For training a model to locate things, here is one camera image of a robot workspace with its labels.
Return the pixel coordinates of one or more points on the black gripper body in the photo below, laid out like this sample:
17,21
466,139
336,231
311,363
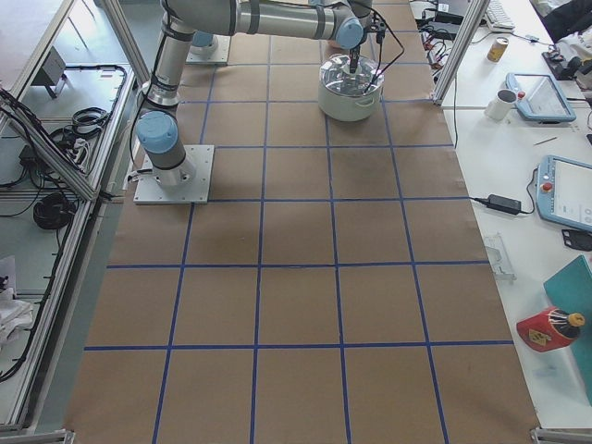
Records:
353,58

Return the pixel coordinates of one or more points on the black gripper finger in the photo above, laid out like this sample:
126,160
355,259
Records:
354,55

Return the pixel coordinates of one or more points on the glass pot lid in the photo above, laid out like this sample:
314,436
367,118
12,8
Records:
336,78

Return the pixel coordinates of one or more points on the white electric cooking pot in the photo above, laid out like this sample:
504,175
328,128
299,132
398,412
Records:
348,109

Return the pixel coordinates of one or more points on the yellow drink can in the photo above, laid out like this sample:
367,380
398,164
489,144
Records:
497,49

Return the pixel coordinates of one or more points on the white mug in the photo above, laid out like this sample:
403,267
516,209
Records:
501,104

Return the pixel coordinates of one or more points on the far blue teach pendant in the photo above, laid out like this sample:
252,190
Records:
541,98

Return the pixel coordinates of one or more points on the blue teach pendant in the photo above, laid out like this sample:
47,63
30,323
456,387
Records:
563,192
541,98

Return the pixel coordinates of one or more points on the small black power brick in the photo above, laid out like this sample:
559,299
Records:
502,204

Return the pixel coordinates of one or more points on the near blue teach pendant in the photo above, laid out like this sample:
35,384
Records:
563,192

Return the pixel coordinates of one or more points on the clear plastic holder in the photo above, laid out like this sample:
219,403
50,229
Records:
498,258

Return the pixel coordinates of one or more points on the teal board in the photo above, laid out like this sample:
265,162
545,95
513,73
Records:
570,290

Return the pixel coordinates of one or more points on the red bottle black cap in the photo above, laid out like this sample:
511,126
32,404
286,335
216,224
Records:
550,329

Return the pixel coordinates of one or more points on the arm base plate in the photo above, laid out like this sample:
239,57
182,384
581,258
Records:
218,58
185,184

